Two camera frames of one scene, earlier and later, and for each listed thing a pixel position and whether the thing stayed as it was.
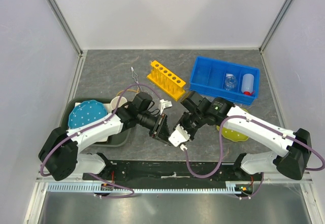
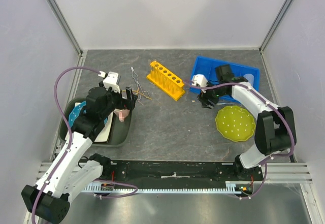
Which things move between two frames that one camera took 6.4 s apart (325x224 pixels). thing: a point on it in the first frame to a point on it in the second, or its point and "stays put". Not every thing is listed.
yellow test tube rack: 167,82 stays put
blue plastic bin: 236,83 stays put
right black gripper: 181,122 to 203,96
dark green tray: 119,139 stays put
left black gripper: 164,132 to 124,103
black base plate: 181,170 stays put
